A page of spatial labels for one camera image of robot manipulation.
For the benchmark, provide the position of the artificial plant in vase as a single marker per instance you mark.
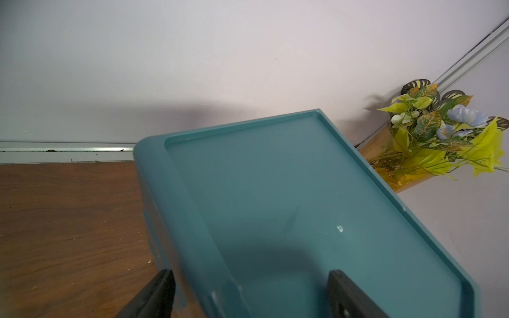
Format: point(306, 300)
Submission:
point(432, 134)

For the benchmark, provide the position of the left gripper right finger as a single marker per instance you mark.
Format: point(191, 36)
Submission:
point(346, 299)

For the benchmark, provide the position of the teal drawer cabinet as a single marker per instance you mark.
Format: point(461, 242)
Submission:
point(252, 217)

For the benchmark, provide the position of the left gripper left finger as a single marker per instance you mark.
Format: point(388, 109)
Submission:
point(156, 299)

